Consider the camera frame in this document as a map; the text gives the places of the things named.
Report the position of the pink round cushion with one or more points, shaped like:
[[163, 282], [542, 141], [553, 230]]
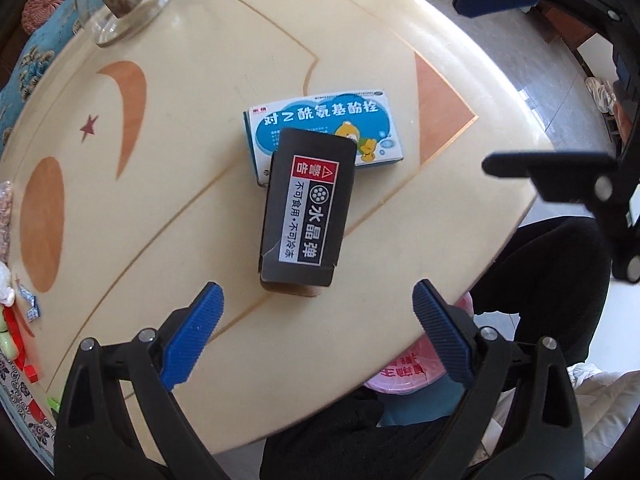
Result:
[[47, 2]]

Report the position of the white jacket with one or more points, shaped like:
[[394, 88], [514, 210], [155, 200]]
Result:
[[600, 410]]

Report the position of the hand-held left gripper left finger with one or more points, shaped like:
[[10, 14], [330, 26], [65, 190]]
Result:
[[192, 335]]

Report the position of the blue white candy wrapper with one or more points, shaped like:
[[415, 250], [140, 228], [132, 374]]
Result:
[[30, 302]]

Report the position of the person's right leg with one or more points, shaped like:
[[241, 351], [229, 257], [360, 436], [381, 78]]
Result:
[[545, 280]]

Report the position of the pink trash bin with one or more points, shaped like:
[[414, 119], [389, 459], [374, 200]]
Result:
[[400, 375]]

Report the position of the blue printed cushion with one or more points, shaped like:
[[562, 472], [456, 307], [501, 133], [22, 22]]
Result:
[[35, 75]]

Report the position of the crumpled white wrapper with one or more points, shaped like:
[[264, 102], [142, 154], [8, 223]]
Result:
[[6, 285]]

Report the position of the black cardboard box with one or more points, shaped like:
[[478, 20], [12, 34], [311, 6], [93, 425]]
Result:
[[310, 220]]

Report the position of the blue white medicine box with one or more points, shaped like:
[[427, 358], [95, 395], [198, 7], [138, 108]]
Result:
[[320, 115]]

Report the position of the patterned blanket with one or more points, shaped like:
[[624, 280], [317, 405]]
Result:
[[20, 410]]

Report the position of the blue plastic stool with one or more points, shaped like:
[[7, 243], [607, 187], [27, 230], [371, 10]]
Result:
[[415, 405]]

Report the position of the pale green toy figure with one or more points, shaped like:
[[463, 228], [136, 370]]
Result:
[[7, 345]]

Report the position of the small green piece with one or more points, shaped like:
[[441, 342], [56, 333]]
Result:
[[53, 403]]

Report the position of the small red piece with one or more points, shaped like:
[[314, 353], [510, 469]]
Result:
[[36, 410]]

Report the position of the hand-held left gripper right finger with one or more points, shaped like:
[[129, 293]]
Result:
[[445, 340]]

